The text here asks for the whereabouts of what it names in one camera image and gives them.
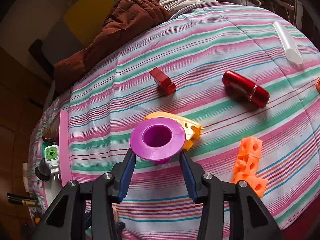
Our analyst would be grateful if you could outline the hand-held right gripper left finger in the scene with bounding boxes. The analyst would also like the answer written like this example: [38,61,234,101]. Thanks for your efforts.
[31,149,137,240]

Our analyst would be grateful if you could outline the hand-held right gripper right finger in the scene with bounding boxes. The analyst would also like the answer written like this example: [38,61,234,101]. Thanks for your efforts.
[179,150,285,240]

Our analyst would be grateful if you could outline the purple plastic funnel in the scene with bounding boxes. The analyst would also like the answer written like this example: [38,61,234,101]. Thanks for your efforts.
[129,117,186,165]

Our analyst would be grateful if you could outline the yellow plastic toy piece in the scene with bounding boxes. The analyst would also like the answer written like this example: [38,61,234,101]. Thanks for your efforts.
[144,111,204,150]

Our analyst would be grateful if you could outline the orange linked cubes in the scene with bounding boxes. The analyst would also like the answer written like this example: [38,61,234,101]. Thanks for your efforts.
[231,136,268,197]

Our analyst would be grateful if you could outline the pink cardboard box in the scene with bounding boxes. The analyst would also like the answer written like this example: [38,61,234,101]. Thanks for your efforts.
[29,109,70,220]

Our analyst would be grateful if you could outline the green white plug-in device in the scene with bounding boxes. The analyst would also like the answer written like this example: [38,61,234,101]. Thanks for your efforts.
[44,145,61,181]

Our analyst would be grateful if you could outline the black cylindrical filter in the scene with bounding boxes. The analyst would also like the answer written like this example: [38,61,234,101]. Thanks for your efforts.
[34,160,52,182]

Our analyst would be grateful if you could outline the brown hair clip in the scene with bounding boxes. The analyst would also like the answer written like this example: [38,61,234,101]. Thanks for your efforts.
[41,127,59,142]

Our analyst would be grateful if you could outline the red plastic block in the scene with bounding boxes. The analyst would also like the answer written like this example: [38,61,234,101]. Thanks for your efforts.
[149,67,177,95]

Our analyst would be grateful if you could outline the glossy red capsule case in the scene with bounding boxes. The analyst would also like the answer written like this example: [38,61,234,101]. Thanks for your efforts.
[222,70,270,108]

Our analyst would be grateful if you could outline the gold bottle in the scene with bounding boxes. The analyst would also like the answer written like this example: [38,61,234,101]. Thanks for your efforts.
[7,192,40,207]

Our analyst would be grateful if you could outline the wooden wardrobe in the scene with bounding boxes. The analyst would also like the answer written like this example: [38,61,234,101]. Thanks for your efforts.
[0,45,55,230]

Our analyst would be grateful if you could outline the red cloth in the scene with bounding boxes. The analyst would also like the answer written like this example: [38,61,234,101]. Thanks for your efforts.
[282,220,320,240]

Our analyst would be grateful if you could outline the black rolled mat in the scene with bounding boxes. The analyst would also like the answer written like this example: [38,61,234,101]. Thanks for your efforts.
[28,39,53,80]

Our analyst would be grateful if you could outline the brown quilt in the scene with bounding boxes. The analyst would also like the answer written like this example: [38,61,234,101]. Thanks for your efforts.
[54,0,173,93]

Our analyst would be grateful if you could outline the translucent plastic tube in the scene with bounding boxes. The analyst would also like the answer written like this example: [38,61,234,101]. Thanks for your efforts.
[273,21,304,65]

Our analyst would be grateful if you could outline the grey yellow blue headboard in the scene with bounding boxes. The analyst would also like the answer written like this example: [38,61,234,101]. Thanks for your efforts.
[37,0,173,53]

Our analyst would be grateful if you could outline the white pillow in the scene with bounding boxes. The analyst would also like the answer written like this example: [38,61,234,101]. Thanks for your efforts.
[159,0,200,13]

